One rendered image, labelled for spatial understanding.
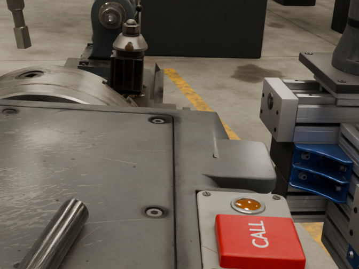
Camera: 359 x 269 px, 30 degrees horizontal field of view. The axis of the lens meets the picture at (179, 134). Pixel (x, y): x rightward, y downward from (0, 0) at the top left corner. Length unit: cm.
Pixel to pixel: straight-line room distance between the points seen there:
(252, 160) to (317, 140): 70
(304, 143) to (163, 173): 75
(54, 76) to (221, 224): 48
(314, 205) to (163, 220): 90
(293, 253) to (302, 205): 91
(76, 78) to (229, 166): 36
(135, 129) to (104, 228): 21
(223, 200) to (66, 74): 43
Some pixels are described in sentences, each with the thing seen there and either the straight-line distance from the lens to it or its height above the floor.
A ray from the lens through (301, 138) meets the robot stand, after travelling 133.
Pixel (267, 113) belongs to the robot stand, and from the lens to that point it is 137.
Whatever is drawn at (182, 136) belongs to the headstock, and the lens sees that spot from 69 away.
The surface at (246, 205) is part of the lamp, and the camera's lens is 56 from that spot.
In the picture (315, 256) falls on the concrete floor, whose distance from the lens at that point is 297.
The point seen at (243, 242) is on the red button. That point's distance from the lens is 49.
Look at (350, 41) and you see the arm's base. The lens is 134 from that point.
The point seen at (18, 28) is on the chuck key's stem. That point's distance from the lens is 92.
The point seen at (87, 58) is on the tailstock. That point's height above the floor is 94.
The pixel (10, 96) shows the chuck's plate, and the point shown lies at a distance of 87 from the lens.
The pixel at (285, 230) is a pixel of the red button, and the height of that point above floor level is 127.
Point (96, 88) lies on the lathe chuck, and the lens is 92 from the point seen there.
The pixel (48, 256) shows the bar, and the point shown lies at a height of 127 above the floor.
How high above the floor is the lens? 151
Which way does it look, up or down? 22 degrees down
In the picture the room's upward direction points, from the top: 4 degrees clockwise
